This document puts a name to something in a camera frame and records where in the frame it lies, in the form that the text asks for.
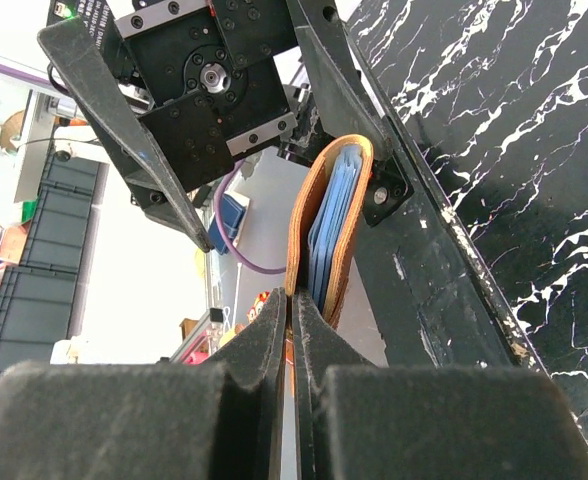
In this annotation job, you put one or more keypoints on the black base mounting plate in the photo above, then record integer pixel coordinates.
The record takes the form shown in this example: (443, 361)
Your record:
(432, 297)

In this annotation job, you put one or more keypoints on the brown leather card holder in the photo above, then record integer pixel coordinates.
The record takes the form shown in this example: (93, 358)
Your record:
(306, 207)

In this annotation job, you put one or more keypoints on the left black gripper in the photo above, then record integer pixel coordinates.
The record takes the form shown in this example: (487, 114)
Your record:
(178, 92)

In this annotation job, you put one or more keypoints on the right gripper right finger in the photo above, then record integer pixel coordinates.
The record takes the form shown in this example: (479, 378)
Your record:
(359, 421)

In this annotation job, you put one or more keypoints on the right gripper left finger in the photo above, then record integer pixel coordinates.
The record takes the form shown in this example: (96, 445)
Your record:
(221, 419)

